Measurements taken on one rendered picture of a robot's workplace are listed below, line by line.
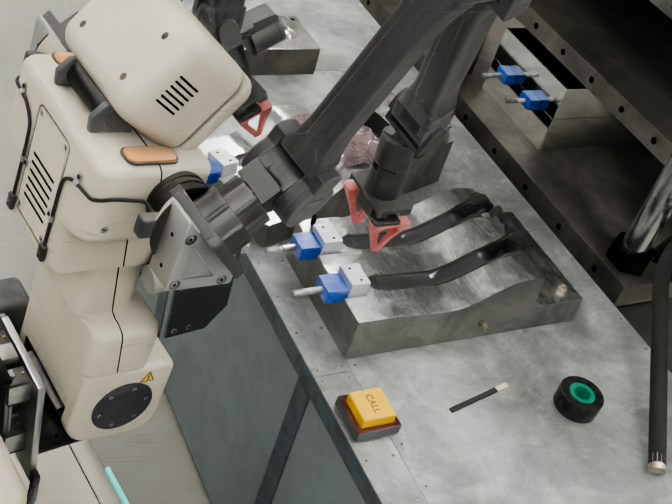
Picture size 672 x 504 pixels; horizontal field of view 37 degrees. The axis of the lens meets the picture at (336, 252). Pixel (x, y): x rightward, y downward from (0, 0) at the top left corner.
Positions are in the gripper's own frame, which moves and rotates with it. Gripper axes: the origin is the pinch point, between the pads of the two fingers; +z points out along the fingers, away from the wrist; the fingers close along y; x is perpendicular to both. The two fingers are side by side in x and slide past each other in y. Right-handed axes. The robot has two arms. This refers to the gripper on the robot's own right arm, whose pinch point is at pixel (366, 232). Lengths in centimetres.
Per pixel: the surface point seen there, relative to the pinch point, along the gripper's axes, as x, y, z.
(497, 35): -100, 96, 25
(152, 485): 14, 27, 101
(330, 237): -0.3, 9.4, 9.4
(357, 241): -7.7, 11.1, 12.9
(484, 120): -70, 58, 24
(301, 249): 5.2, 8.8, 10.8
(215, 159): 9.8, 37.9, 13.3
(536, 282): -33.4, -8.8, 8.9
